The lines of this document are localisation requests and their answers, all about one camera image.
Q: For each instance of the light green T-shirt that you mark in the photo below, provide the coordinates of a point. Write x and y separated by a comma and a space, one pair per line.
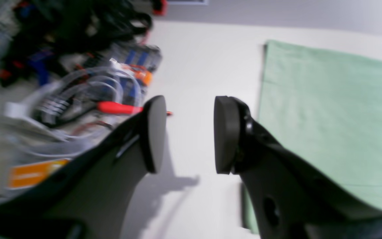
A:
326, 107

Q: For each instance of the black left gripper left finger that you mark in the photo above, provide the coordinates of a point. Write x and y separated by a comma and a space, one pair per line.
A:
88, 198

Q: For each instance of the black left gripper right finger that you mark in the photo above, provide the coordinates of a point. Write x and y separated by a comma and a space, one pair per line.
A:
291, 198

